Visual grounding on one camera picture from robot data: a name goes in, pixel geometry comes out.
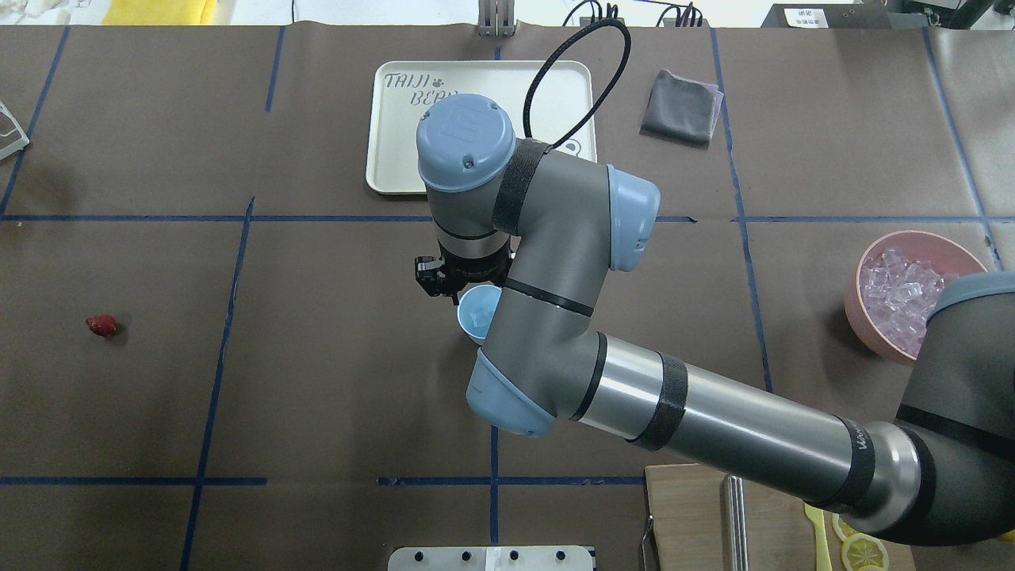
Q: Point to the grey folded cloth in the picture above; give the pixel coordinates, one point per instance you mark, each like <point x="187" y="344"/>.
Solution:
<point x="682" y="109"/>

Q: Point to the cream bear tray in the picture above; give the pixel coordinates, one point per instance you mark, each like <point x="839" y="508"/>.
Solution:
<point x="404" y="90"/>

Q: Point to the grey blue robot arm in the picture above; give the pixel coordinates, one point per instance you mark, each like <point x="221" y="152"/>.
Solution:
<point x="547" y="226"/>

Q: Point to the lemon slice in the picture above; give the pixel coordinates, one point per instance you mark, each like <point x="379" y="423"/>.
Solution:
<point x="842" y="529"/>
<point x="864" y="552"/>

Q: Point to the light blue plastic cup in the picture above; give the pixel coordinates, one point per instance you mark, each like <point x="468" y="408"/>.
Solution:
<point x="476" y="310"/>

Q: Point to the pink bowl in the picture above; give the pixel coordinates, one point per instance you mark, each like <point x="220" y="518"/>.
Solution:
<point x="947" y="257"/>

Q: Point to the clear ice cubes pile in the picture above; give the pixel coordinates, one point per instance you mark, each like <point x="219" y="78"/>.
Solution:
<point x="899" y="295"/>

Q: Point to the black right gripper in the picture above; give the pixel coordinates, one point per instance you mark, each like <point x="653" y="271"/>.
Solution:
<point x="474" y="274"/>

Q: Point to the steel muddler black tip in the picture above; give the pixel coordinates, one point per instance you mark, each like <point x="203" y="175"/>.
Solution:
<point x="734" y="524"/>

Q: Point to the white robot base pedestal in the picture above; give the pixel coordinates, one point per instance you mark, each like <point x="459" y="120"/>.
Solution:
<point x="539" y="557"/>

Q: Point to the yellow cloth on desk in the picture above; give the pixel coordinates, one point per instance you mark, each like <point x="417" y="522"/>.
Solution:
<point x="170" y="13"/>

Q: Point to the wooden cutting board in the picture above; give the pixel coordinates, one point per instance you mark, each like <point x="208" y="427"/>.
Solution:
<point x="689" y="510"/>

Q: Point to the yellow plastic knife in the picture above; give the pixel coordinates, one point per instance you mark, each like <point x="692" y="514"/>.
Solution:
<point x="822" y="555"/>

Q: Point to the red strawberry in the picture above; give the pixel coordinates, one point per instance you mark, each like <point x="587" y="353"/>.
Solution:
<point x="103" y="325"/>

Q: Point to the black box with label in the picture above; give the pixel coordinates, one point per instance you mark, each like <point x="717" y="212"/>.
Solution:
<point x="819" y="15"/>

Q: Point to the white wire cup rack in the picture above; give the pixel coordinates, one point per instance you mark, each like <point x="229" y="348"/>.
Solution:
<point x="13" y="137"/>

